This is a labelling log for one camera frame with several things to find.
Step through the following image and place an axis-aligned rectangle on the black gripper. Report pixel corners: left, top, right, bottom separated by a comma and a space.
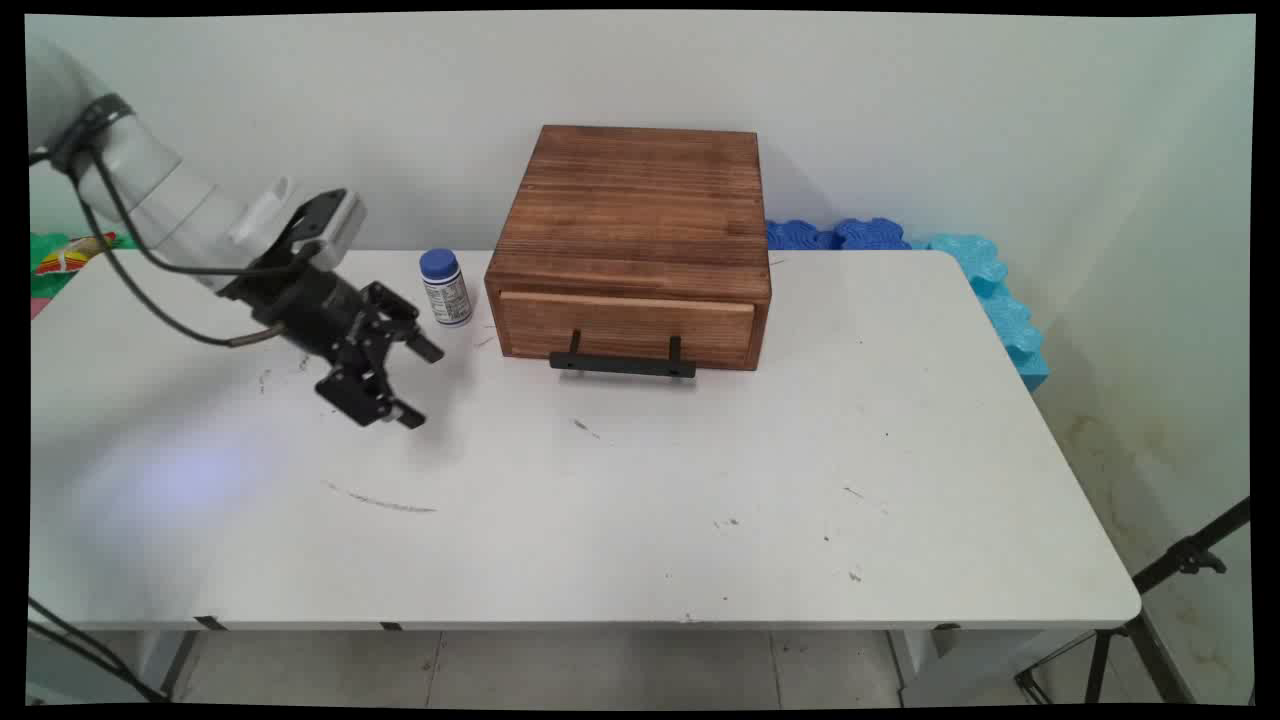
220, 262, 446, 431

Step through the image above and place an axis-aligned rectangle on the wooden drawer with black handle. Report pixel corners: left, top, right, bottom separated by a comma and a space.
497, 290, 758, 380

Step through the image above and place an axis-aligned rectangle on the blue cap pill bottle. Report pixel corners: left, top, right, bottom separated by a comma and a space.
419, 249, 473, 328

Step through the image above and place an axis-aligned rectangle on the brown wooden drawer cabinet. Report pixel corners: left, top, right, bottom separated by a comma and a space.
484, 125, 773, 373

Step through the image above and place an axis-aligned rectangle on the red yellow snack bag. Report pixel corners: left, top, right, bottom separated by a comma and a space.
35, 236, 118, 277

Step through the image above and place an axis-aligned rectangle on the green foam mat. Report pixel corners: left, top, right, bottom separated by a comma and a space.
30, 232, 138, 300

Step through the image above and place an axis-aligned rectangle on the grey table leg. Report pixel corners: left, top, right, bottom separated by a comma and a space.
140, 630, 203, 701
885, 628, 1091, 707

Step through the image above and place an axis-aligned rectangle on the dark blue foam mat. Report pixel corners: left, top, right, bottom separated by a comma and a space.
766, 217, 912, 252

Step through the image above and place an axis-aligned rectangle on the light blue foam mat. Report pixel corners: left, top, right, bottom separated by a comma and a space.
910, 233, 1051, 392

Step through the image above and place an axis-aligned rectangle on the black tripod stand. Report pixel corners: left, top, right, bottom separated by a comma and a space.
1015, 495, 1252, 706

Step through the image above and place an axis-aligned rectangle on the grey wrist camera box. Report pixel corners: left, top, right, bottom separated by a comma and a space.
283, 188, 368, 271

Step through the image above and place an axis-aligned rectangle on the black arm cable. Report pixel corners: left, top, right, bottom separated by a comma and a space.
30, 95, 323, 348

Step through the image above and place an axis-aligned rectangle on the black floor cable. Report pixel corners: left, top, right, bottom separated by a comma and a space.
28, 597, 169, 703

